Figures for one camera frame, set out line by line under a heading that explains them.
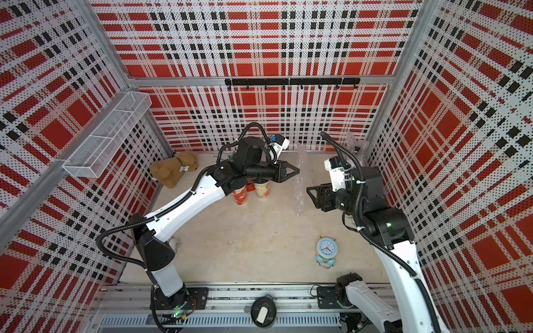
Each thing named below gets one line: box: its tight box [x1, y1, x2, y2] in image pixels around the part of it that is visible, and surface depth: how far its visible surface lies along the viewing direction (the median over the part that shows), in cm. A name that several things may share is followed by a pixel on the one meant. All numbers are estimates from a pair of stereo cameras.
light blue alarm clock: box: [315, 235, 338, 269], surface depth 82 cm
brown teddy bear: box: [150, 151, 199, 189], surface depth 106 cm
